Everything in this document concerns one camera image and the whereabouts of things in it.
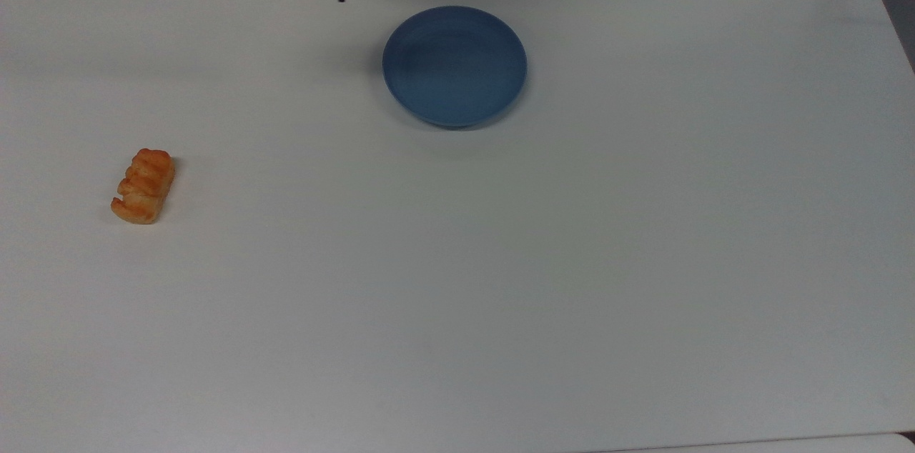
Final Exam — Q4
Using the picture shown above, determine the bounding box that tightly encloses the orange-brown bread loaf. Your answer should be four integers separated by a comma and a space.
110, 148, 177, 225

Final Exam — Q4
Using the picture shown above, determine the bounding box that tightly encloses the blue round plate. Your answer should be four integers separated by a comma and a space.
382, 6, 528, 129

